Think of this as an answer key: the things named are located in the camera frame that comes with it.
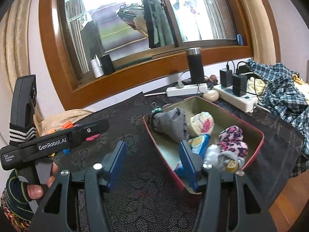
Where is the black charger adapter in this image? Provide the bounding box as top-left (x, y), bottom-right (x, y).
top-left (219, 69), bottom-right (233, 87)
top-left (232, 74), bottom-right (248, 97)

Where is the red storage box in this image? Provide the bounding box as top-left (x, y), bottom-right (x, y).
top-left (143, 96), bottom-right (265, 194)

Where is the white pink fluffy sock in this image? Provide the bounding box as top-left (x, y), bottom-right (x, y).
top-left (188, 112), bottom-right (215, 138)

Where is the pink rubber knot toy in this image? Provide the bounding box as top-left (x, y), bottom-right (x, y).
top-left (86, 134), bottom-right (100, 141)

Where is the binder clip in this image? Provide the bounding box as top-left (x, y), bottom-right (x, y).
top-left (150, 102), bottom-right (163, 118)

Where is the long white power strip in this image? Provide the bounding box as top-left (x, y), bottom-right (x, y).
top-left (213, 84), bottom-right (258, 113)

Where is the small blue spool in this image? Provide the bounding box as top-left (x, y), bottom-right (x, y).
top-left (237, 34), bottom-right (244, 46)

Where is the dark orange toy cube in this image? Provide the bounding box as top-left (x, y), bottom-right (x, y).
top-left (62, 120), bottom-right (74, 129)

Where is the person's left forearm sleeve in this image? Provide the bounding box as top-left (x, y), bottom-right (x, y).
top-left (1, 170), bottom-right (34, 231)

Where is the white thread spool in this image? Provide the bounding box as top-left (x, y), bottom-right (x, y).
top-left (90, 58), bottom-right (104, 78)

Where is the grey yellow small sock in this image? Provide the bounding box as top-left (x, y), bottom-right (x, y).
top-left (216, 151), bottom-right (245, 173)

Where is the black patterned table mat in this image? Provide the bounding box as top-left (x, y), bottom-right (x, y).
top-left (43, 91), bottom-right (305, 232)

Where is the black charger adapter right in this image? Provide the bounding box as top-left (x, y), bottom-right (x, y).
top-left (232, 74), bottom-right (248, 97)

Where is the black charger adapter left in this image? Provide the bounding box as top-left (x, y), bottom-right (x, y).
top-left (219, 69), bottom-right (233, 87)

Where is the beige lace cloth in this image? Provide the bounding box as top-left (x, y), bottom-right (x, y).
top-left (34, 109), bottom-right (93, 136)

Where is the beige curtain right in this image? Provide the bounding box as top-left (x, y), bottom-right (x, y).
top-left (241, 0), bottom-right (281, 65)

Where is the wooden window frame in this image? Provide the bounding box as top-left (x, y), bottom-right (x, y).
top-left (39, 0), bottom-right (254, 110)

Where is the blue biscuit packet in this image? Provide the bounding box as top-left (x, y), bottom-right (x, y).
top-left (174, 135), bottom-right (211, 177)

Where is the beige round soap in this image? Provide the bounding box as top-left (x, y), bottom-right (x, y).
top-left (202, 90), bottom-right (219, 102)

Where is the pink leopard sock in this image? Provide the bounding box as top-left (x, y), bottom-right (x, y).
top-left (217, 125), bottom-right (248, 169)

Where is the black thermos bottle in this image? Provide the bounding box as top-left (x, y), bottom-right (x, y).
top-left (186, 47), bottom-right (205, 84)

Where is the beige curtain left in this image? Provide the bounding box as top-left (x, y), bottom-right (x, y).
top-left (0, 0), bottom-right (44, 136)

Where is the person's left hand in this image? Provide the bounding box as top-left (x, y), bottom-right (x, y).
top-left (27, 163), bottom-right (59, 200)

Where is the beige curtain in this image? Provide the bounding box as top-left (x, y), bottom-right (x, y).
top-left (241, 0), bottom-right (281, 65)
top-left (0, 0), bottom-right (44, 136)

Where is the plaid blue shirt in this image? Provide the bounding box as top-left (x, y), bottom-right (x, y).
top-left (246, 59), bottom-right (308, 177)

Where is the white power strip near window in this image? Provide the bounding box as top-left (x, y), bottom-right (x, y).
top-left (166, 83), bottom-right (208, 97)

